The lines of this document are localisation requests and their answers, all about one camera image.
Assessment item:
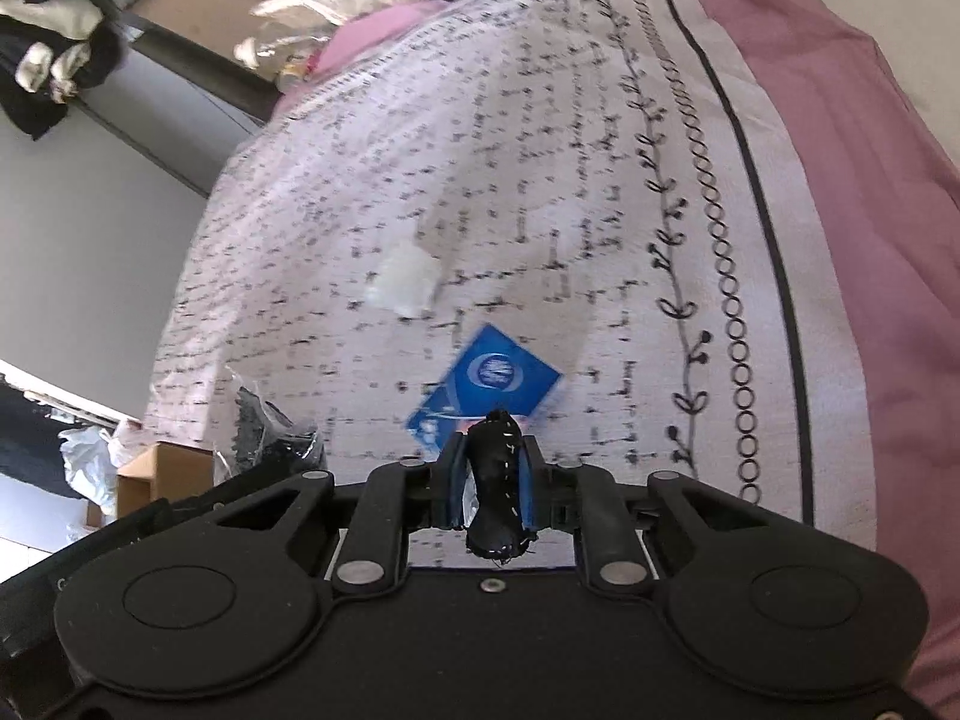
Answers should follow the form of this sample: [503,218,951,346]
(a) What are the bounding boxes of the blue tissue pack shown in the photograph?
[405,323,563,458]

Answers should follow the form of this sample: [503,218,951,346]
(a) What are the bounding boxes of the white plastic bag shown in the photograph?
[59,426,135,518]
[364,242,443,319]

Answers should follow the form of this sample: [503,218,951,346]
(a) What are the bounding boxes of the bag of black items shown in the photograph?
[213,367,327,481]

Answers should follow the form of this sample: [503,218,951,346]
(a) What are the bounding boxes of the brown cardboard box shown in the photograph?
[85,442,215,530]

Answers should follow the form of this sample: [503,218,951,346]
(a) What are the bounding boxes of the black white patterned blanket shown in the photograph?
[143,0,877,546]

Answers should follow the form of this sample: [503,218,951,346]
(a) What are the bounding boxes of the grey wardrobe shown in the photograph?
[73,29,266,200]

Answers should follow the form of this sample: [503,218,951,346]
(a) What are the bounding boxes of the pink bed sheet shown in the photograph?
[697,0,958,717]

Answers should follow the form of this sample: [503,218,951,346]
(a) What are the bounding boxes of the hanging dark clothes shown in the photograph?
[2,0,125,142]

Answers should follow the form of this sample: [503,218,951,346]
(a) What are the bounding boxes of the white duvet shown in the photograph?
[822,0,958,158]

